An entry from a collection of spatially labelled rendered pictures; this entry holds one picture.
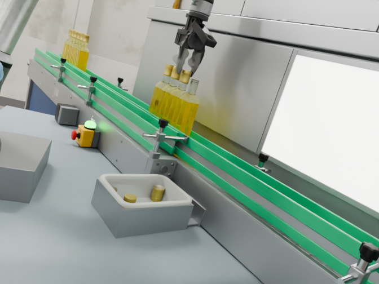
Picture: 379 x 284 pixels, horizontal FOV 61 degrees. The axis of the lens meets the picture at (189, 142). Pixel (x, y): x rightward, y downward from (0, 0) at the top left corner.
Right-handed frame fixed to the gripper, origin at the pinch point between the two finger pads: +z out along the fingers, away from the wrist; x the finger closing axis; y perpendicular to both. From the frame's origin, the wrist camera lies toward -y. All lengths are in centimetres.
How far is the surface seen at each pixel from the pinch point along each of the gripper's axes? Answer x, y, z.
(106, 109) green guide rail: 13.2, 28.4, 24.2
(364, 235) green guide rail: -3, -73, 19
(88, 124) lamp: 20.2, 25.7, 31.0
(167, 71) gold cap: 1.0, 10.4, 1.9
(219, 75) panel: -12.2, -4.0, -2.4
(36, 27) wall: -25, 340, 13
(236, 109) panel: -12.1, -17.3, 6.9
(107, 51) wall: -103, 308, 18
